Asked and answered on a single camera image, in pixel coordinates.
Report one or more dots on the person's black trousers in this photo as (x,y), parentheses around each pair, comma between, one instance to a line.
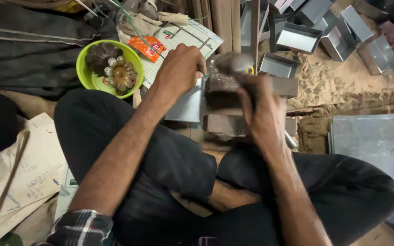
(183,191)

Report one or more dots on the small grey metal tray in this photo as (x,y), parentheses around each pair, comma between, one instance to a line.
(278,65)

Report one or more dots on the dark striped cloth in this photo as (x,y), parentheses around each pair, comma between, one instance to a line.
(36,47)

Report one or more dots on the plaid shirt sleeve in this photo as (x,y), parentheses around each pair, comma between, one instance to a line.
(80,227)

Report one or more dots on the wooden planks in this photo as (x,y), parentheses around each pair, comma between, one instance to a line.
(222,24)

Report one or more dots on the person's left hand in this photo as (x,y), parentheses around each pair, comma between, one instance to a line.
(178,70)

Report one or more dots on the rusty iron anvil block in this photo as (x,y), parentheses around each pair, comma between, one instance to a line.
(231,102)

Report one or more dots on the grey sheet metal piece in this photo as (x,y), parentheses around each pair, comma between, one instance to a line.
(187,104)

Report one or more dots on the large grey metal sheet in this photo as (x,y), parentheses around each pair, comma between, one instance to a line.
(375,150)

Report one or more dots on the heap of metal trays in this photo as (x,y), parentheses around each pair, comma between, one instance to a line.
(323,32)

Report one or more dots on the printed paper form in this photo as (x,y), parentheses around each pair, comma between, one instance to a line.
(183,39)

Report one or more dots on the brass fluted metal mould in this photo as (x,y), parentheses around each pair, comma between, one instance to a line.
(121,74)

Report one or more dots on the brown flat stick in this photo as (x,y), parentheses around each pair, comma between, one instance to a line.
(10,172)

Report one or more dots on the wooden mallet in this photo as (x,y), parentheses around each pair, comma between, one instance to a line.
(234,64)

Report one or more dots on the orange foil sachet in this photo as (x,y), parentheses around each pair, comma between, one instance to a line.
(147,47)

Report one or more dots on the dark fluted metal mould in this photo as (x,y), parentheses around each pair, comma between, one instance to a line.
(100,56)

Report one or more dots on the person's right hand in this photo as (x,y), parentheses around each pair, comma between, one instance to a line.
(263,112)

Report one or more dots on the stained paper sheets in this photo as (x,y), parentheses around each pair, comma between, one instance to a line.
(19,181)

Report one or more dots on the person's right fingers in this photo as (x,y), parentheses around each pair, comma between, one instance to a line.
(248,92)

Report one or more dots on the green plastic bowl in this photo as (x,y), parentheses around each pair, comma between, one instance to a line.
(94,82)

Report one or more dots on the beige cloth rag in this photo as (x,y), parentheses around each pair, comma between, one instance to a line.
(142,20)

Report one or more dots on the person's left fingers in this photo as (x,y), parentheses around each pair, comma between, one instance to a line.
(200,66)

